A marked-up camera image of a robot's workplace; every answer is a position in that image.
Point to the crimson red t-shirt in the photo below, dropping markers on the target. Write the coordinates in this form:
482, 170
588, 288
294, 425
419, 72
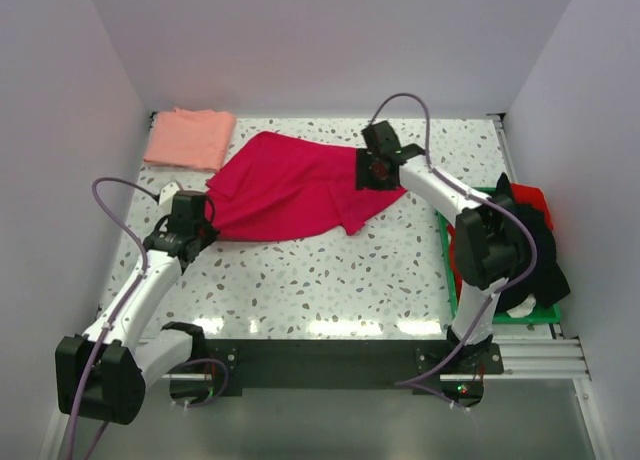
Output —
278, 188

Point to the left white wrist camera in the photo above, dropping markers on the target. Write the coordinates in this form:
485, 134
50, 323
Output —
167, 192

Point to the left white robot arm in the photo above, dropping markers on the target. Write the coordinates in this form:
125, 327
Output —
104, 372

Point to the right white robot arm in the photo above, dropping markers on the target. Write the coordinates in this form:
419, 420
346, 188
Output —
491, 243

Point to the black garment in bin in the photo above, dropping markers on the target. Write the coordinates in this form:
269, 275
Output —
547, 283

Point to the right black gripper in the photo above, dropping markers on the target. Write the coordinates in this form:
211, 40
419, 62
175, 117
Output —
362, 177

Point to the white cloth in bin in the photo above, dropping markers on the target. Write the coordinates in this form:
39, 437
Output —
524, 309

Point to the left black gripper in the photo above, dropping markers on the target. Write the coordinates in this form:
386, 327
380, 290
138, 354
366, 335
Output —
210, 235

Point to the folded peach t-shirt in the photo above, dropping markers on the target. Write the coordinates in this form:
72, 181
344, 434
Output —
195, 140

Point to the red garment in bin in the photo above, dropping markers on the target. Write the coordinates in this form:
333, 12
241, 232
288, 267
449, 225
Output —
528, 195

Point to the green plastic bin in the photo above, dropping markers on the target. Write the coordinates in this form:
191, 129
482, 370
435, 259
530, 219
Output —
539, 316

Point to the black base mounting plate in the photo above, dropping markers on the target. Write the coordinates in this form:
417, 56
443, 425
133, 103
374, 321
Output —
229, 367

